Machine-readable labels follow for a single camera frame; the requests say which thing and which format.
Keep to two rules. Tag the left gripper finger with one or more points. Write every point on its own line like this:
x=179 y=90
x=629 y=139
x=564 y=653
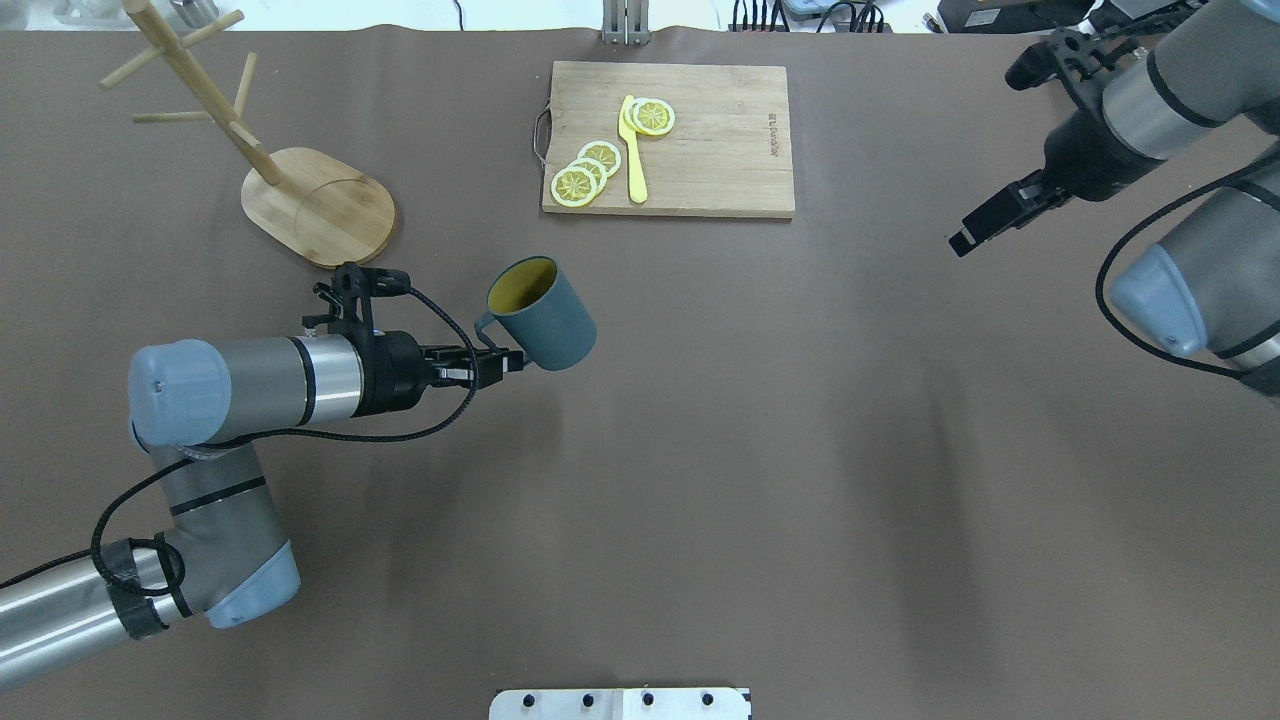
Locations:
x=470 y=352
x=463 y=376

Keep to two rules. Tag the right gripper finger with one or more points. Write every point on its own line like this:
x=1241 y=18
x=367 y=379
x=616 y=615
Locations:
x=961 y=247
x=1012 y=207

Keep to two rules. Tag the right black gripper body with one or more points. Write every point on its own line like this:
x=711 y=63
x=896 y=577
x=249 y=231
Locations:
x=1082 y=160

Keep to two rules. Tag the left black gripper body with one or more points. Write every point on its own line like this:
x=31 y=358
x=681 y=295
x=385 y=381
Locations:
x=396 y=372

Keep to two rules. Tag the blue mug yellow inside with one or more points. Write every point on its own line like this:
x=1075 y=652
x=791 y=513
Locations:
x=535 y=302

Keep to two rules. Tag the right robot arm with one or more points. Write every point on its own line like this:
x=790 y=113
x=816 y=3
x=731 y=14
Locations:
x=1194 y=283

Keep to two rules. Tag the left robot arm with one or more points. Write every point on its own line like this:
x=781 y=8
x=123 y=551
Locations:
x=195 y=406

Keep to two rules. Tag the wooden cup rack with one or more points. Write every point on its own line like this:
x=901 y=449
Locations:
x=316 y=205

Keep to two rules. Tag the middle lemon slice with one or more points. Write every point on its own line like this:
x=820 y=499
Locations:
x=597 y=170

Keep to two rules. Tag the upper lemon slice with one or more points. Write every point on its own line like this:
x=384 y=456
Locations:
x=604 y=153

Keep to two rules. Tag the bamboo cutting board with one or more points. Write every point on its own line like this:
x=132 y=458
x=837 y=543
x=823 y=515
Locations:
x=729 y=154

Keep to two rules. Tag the lemon slice on knife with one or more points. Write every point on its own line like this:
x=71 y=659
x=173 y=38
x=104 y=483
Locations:
x=651 y=116

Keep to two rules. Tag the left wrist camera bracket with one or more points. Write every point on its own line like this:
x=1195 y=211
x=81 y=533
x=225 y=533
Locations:
x=349 y=296

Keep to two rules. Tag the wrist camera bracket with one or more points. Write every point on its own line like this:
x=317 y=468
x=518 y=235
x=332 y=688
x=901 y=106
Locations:
x=1083 y=63
x=349 y=296

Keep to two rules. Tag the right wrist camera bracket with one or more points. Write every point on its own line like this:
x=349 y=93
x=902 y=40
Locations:
x=1083 y=63

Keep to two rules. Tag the lemon slice near handle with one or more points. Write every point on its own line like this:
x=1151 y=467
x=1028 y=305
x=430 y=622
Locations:
x=572 y=188

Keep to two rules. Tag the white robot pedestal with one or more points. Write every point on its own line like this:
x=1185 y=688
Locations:
x=623 y=703

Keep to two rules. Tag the aluminium frame post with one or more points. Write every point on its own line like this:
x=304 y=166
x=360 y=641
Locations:
x=626 y=23

